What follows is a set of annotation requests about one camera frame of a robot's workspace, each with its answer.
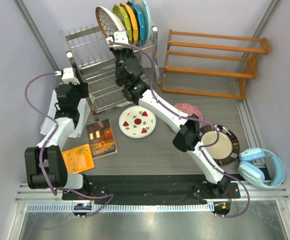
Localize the steel dish rack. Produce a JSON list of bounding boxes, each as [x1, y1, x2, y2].
[[58, 21, 161, 122]]

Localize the brown floral pattern plate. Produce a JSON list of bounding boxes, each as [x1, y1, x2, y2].
[[95, 6, 125, 38]]

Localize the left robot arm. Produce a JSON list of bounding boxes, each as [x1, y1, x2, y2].
[[25, 67, 91, 200]]

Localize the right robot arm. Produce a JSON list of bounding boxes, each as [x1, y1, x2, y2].
[[109, 41, 231, 198]]

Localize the orange wooden shelf rack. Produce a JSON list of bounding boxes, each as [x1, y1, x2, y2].
[[161, 30, 270, 100]]

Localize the blue dotted plate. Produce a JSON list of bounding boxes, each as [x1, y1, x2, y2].
[[127, 0, 146, 47]]

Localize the orange plate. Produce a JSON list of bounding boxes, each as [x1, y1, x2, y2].
[[120, 2, 138, 46]]

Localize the stack of white papers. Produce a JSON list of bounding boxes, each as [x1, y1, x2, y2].
[[40, 90, 90, 138]]

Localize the light blue plate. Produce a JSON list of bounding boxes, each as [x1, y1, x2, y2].
[[133, 0, 152, 43]]

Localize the green plate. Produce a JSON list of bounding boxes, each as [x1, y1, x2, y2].
[[112, 4, 133, 44]]

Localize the dark paperback book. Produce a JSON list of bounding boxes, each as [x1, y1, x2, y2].
[[87, 119, 117, 159]]

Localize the white strawberry plate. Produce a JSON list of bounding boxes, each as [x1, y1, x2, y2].
[[118, 106, 157, 139]]

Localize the orange booklet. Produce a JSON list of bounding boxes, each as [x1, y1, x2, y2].
[[62, 144, 95, 174]]

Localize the pink dotted plate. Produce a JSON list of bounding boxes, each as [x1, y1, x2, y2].
[[174, 103, 203, 119]]

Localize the light blue headphones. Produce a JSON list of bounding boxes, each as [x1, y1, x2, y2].
[[236, 147, 285, 188]]

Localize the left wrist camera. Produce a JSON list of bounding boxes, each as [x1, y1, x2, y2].
[[54, 67, 80, 85]]

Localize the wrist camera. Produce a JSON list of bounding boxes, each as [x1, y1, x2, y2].
[[54, 67, 80, 85], [106, 30, 129, 44]]

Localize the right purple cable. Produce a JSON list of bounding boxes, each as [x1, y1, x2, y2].
[[108, 41, 250, 220]]

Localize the purple cable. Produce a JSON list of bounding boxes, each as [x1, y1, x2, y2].
[[108, 41, 250, 220], [24, 71, 115, 218]]

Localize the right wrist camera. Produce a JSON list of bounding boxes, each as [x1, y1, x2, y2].
[[106, 30, 129, 44]]

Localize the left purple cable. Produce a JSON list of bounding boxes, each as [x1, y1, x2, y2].
[[24, 71, 115, 218]]

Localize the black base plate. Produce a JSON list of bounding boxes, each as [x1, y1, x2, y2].
[[61, 174, 241, 203]]

